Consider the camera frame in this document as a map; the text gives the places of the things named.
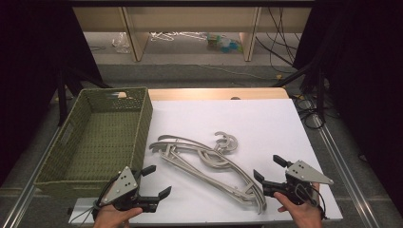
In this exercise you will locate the person's right hand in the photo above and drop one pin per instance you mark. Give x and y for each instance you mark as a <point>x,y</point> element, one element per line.
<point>304,217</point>

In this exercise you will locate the dark curtain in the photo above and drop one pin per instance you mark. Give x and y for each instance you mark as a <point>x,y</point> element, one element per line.
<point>28,63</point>
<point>364,79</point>

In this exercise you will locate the person's left hand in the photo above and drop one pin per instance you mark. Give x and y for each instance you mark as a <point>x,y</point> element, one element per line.
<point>111,218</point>

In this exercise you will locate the light wooden desk frame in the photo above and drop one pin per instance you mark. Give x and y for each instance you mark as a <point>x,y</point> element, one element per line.
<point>136,41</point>

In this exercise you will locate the clear plastic bag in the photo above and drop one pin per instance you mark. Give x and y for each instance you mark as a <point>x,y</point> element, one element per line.
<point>122,42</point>

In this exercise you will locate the black metal stand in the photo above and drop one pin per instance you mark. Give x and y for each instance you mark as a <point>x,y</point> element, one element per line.
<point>320,95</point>
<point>61,101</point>

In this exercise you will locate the white table sheet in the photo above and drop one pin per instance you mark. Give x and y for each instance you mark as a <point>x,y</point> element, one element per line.
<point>253,120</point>

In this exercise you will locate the green woven basket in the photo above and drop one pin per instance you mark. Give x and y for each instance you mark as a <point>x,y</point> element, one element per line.
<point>101,142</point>

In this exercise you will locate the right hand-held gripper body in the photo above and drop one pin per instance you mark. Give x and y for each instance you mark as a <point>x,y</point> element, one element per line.
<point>301,175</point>

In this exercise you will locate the colourful plastic toys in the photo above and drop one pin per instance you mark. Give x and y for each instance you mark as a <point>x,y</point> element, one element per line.
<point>226,44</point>

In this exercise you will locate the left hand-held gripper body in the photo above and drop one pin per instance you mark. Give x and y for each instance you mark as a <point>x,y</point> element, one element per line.
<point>122,186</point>

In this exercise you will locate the white hangers bundle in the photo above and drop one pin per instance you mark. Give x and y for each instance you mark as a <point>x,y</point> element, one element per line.
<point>161,37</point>

